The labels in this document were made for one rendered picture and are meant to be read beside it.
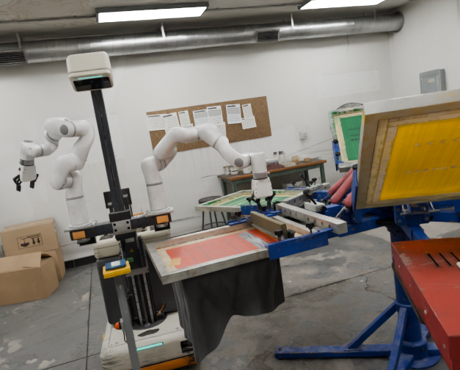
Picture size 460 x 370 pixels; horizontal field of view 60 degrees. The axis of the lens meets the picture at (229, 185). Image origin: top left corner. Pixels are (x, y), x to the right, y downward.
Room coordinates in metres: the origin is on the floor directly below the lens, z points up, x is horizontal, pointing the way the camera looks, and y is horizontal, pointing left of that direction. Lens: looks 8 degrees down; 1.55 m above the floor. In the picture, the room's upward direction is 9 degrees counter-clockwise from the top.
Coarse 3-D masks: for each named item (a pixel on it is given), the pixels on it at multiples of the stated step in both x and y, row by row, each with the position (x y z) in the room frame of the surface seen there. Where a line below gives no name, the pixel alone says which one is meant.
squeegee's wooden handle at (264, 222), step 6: (252, 216) 2.20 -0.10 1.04; (258, 216) 2.11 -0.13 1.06; (264, 216) 2.07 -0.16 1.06; (252, 222) 2.21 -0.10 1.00; (258, 222) 2.12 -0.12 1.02; (264, 222) 2.04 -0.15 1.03; (270, 222) 1.96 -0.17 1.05; (276, 222) 1.90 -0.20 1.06; (282, 222) 1.88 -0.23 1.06; (264, 228) 2.05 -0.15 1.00; (270, 228) 1.97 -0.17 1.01; (276, 228) 1.90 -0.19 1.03; (282, 228) 1.85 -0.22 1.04
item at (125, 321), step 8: (128, 264) 1.93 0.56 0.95; (104, 272) 1.86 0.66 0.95; (112, 272) 1.86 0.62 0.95; (120, 272) 1.87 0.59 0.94; (128, 272) 1.88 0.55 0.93; (120, 280) 1.91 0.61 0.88; (120, 288) 1.91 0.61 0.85; (120, 296) 1.91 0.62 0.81; (120, 304) 1.91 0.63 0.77; (128, 312) 1.91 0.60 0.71; (120, 320) 1.92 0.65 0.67; (128, 320) 1.91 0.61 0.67; (128, 328) 1.91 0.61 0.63; (128, 336) 1.91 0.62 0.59; (128, 344) 1.91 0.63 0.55; (136, 352) 1.91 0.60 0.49; (136, 360) 1.91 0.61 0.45; (136, 368) 1.91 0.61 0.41
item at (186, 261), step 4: (268, 236) 2.04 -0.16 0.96; (264, 240) 1.98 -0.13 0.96; (268, 240) 1.98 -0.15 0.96; (272, 240) 1.96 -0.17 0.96; (276, 240) 1.95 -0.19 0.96; (256, 248) 1.87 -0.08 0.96; (244, 252) 1.84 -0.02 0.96; (188, 256) 1.91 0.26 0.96; (180, 260) 1.87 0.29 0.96; (184, 260) 1.86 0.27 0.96; (188, 260) 1.85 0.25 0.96; (192, 260) 1.84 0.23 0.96; (180, 264) 1.80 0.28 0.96; (184, 264) 1.79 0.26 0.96; (188, 264) 1.79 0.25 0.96; (192, 264) 1.78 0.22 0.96; (176, 268) 1.76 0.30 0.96; (180, 268) 1.75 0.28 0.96
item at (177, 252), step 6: (234, 234) 2.19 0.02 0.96; (258, 234) 2.11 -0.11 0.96; (264, 234) 2.09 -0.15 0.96; (210, 240) 2.14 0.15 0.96; (216, 240) 2.12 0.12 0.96; (246, 240) 2.03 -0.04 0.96; (186, 246) 2.10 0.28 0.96; (192, 246) 2.08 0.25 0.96; (168, 252) 2.04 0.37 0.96; (174, 252) 2.02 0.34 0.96; (180, 252) 2.00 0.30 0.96; (174, 258) 1.91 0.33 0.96
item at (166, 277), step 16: (240, 224) 2.27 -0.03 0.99; (288, 224) 2.12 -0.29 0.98; (176, 240) 2.16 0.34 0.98; (192, 240) 2.18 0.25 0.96; (240, 256) 1.69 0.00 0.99; (256, 256) 1.71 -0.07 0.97; (160, 272) 1.63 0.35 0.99; (176, 272) 1.60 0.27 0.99; (192, 272) 1.62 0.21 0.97; (208, 272) 1.64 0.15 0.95
